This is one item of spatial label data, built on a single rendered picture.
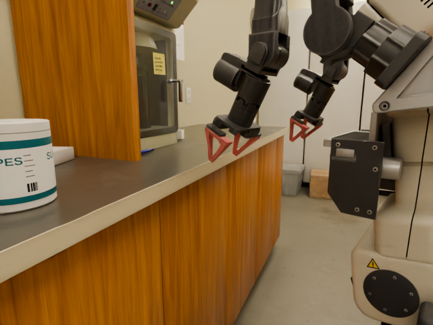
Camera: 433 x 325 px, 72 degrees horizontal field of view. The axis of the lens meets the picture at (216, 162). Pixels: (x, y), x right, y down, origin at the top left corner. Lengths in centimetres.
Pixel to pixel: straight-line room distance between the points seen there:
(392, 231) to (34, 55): 117
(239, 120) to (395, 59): 31
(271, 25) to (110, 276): 58
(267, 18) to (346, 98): 333
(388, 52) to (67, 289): 64
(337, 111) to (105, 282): 354
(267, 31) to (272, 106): 342
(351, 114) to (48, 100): 334
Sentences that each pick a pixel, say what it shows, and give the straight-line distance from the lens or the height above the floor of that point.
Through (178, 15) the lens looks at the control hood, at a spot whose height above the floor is 144.
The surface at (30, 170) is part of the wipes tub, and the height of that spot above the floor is 101.
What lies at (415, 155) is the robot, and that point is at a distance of 71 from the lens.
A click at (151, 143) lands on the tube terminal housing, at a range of 117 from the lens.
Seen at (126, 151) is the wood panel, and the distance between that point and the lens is 97.
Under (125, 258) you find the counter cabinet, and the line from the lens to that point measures 70.
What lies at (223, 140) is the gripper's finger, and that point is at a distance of 62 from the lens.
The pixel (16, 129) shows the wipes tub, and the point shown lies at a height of 108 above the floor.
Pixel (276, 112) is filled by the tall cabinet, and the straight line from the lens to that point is 402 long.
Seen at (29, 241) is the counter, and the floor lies 94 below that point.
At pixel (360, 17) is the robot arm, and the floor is 125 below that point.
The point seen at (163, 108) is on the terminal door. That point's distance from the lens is 122.
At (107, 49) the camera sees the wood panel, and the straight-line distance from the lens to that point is 100.
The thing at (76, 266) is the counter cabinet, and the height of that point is 84.
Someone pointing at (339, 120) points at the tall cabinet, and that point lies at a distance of 393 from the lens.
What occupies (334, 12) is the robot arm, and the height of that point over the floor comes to 126.
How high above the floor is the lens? 112
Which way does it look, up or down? 12 degrees down
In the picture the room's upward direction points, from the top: straight up
